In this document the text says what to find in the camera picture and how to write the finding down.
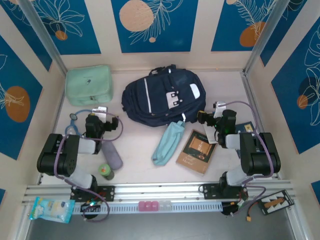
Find brown cover book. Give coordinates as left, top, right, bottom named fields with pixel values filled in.
left=175, top=129, right=218, bottom=176

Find grey glasses case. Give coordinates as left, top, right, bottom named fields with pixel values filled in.
left=101, top=140, right=124, bottom=171

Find light blue pencil case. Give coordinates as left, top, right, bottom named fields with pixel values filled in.
left=151, top=120, right=186, bottom=166

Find navy blue backpack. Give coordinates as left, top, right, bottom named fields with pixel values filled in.
left=121, top=65, right=207, bottom=128

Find blue stethoscope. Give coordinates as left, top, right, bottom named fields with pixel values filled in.
left=65, top=109, right=88, bottom=137

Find dark blue small book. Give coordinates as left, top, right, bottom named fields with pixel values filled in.
left=234, top=121, right=258, bottom=135

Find mint green fabric bag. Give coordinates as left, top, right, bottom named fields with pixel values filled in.
left=65, top=64, right=113, bottom=106

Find green bottle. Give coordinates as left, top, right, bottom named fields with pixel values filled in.
left=97, top=163, right=115, bottom=181

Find black controller board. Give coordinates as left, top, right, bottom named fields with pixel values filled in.
left=79, top=201, right=103, bottom=214
left=221, top=201, right=245, bottom=217

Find blue white snack packet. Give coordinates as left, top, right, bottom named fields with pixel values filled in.
left=28, top=196, right=76, bottom=224

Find black connector board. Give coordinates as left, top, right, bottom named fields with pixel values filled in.
left=259, top=189, right=293, bottom=216

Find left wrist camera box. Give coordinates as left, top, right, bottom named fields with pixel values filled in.
left=91, top=106, right=109, bottom=118

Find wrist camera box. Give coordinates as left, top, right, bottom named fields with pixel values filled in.
left=91, top=106, right=109, bottom=118
left=212, top=101, right=228, bottom=119

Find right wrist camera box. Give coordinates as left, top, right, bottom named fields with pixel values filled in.
left=212, top=101, right=228, bottom=119

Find aluminium side rail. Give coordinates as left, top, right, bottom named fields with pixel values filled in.
left=37, top=72, right=68, bottom=186
left=240, top=71, right=281, bottom=180

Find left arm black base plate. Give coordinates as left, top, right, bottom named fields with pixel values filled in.
left=69, top=185, right=116, bottom=203

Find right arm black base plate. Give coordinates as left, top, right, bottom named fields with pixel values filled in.
left=201, top=183, right=249, bottom=201

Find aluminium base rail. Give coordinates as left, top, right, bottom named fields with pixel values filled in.
left=23, top=179, right=297, bottom=207

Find white slotted cable duct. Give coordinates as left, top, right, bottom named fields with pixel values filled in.
left=72, top=201, right=223, bottom=215

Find aluminium frame post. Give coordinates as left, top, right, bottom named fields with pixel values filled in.
left=242, top=0, right=288, bottom=75
left=17, top=0, right=69, bottom=75

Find wire with yellow connector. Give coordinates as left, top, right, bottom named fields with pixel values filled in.
left=243, top=201, right=262, bottom=223

